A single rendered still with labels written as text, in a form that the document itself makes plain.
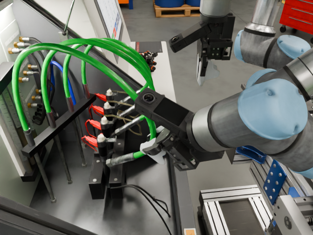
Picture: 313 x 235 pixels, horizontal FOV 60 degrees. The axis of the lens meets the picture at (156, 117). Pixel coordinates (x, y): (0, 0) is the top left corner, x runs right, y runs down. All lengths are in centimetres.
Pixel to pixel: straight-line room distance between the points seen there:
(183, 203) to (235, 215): 94
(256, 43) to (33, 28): 78
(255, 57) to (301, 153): 73
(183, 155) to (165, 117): 8
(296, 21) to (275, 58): 385
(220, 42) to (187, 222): 49
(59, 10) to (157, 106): 62
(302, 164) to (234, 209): 136
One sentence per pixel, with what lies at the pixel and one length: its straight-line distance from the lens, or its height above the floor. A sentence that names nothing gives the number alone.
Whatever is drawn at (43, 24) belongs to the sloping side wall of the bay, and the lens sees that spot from 100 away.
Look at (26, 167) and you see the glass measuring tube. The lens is 97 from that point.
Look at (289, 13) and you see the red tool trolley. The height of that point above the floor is 33.
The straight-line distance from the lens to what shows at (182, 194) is 86.
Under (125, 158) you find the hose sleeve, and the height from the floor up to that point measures 116.
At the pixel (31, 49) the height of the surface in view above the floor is 141.
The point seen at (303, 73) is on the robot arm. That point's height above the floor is 142.
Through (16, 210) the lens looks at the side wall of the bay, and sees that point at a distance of 50.
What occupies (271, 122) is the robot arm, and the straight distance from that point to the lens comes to 34.
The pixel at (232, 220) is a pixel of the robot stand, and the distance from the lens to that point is 173.
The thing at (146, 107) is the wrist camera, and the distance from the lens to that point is 48.
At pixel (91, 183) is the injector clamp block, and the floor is 98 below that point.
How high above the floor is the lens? 164
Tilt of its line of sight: 38 degrees down
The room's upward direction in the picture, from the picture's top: straight up
